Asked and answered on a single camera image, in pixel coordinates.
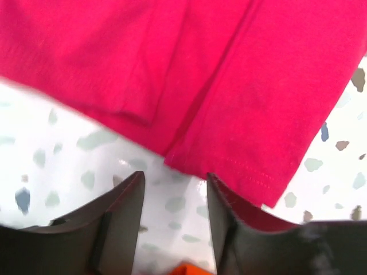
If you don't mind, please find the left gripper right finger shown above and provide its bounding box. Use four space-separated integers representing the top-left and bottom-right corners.
207 174 366 274

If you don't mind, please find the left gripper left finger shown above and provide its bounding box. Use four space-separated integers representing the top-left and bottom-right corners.
1 171 145 275

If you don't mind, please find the magenta t-shirt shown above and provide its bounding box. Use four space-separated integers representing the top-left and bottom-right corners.
1 1 366 207

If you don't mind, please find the folded orange t-shirt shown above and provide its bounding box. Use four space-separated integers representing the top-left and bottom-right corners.
168 262 213 275

